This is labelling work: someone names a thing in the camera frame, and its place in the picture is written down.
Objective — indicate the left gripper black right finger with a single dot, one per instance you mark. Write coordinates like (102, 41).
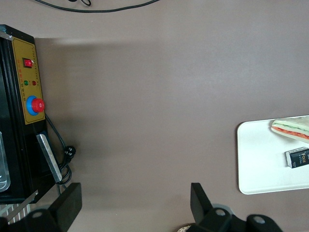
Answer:
(199, 203)

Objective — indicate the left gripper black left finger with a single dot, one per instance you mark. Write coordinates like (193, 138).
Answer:
(71, 200)

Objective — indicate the cream plastic tray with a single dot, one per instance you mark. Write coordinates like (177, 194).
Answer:
(260, 169)

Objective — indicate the black sealing machine yellow panel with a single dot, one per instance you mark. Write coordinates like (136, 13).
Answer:
(21, 149)

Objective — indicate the black tissue pack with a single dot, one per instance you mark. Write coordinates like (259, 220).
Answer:
(299, 158)

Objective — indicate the wrapped triangle sandwich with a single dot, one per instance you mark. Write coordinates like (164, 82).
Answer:
(292, 129)

